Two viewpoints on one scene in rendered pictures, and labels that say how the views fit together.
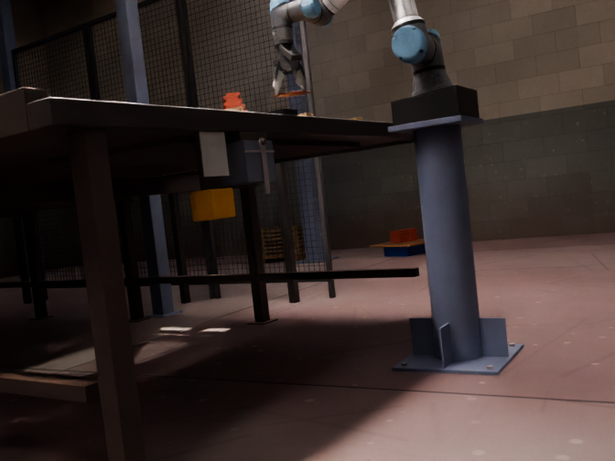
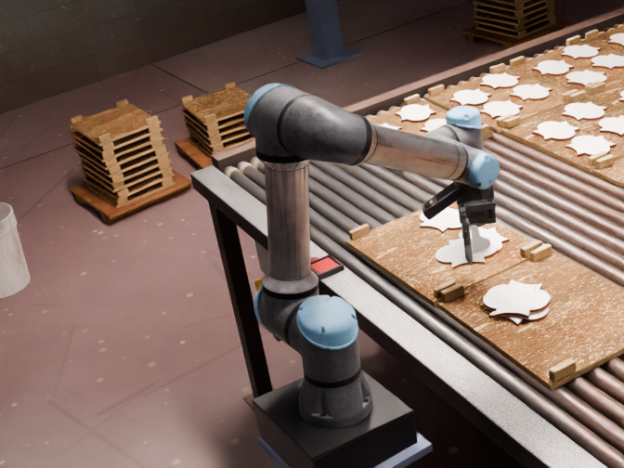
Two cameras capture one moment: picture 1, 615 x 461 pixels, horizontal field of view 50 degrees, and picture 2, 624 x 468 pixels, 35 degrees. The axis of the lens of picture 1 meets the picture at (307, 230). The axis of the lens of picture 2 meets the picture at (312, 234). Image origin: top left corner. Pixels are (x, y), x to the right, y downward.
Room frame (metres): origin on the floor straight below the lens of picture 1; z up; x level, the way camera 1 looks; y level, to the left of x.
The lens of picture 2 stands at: (3.29, -1.87, 2.25)
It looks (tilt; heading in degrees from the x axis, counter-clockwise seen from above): 29 degrees down; 122
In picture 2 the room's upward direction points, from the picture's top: 10 degrees counter-clockwise
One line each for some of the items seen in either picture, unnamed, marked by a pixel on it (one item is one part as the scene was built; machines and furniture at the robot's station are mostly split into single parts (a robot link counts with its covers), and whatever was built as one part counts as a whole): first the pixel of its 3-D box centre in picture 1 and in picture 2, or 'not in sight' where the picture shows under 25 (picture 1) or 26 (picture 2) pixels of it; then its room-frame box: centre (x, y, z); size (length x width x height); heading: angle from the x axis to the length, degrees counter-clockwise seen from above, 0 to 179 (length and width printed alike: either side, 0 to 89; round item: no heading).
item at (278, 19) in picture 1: (281, 15); (463, 134); (2.55, 0.01, 1.35); 0.09 x 0.08 x 0.11; 62
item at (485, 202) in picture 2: (285, 58); (474, 197); (2.56, 0.01, 1.19); 0.09 x 0.08 x 0.12; 24
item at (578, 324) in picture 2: not in sight; (551, 313); (2.74, -0.03, 0.93); 0.41 x 0.35 x 0.02; 145
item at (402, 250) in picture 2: not in sight; (442, 247); (2.39, 0.20, 0.93); 0.41 x 0.35 x 0.02; 147
